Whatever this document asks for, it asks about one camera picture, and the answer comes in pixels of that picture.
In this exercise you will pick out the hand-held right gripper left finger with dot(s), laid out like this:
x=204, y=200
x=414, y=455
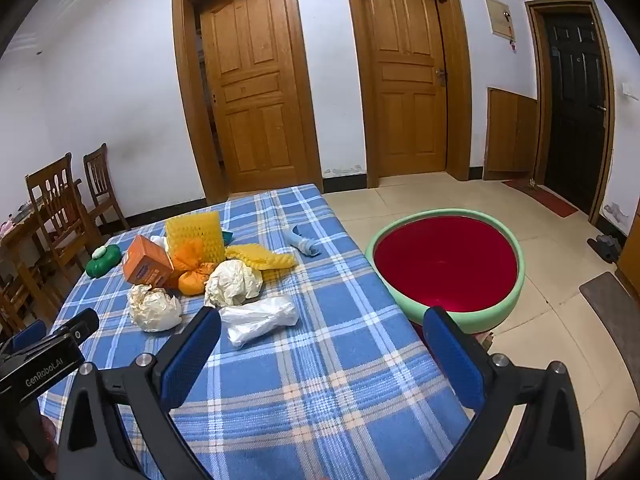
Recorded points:
x=192, y=355

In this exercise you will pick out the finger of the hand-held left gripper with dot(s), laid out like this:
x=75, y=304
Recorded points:
x=29, y=336
x=75, y=327

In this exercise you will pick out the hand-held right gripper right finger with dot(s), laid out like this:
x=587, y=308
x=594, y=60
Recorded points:
x=452, y=360

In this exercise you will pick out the red basin green rim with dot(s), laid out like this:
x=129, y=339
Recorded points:
x=445, y=260

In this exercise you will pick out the yellow foam fruit net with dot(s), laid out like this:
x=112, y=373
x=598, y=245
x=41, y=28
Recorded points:
x=195, y=227
x=265, y=257

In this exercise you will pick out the teal white medicine box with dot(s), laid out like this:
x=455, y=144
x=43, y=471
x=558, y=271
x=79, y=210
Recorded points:
x=227, y=235

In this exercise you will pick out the wooden dining chair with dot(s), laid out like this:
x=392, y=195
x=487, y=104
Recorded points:
x=97, y=170
x=55, y=195
x=12, y=300

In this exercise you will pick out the crumpled white paper ball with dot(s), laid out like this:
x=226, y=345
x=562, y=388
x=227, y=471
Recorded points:
x=152, y=310
x=232, y=282

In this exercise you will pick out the green clover-shaped box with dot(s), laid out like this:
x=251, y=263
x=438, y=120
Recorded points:
x=107, y=260

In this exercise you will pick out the orange cloth bundle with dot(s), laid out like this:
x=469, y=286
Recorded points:
x=192, y=280

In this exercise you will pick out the white plastic bag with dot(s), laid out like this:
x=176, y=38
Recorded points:
x=260, y=317

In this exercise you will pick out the orange cardboard box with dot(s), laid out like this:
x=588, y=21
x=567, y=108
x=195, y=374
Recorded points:
x=145, y=260

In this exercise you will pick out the wooden dining table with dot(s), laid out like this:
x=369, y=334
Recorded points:
x=20, y=235

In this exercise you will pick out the blue plaid tablecloth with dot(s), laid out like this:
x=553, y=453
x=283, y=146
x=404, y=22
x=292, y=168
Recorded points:
x=310, y=360

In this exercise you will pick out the white sock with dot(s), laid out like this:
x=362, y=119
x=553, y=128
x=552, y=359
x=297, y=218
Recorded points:
x=159, y=241

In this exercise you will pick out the light blue crumpled cloth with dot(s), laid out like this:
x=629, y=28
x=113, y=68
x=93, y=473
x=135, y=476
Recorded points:
x=302, y=244

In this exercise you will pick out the grey floor mat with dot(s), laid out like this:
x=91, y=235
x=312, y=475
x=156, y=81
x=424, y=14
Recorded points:
x=615, y=320

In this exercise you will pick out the grey slipper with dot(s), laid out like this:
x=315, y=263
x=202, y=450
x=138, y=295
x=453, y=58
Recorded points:
x=612, y=252
x=597, y=245

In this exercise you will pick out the red doormat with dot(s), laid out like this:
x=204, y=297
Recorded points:
x=542, y=197

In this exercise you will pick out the wooden door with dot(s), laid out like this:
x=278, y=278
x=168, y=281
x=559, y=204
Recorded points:
x=255, y=85
x=405, y=85

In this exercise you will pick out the black door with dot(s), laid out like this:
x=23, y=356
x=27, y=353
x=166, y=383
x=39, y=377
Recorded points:
x=575, y=110

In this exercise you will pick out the low wooden wall cabinet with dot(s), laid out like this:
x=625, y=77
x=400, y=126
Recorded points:
x=510, y=135

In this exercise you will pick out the white wall switch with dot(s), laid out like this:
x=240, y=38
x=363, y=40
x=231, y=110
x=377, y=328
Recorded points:
x=627, y=90

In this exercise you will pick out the beige wall panel box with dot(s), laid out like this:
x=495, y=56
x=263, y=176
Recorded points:
x=499, y=19

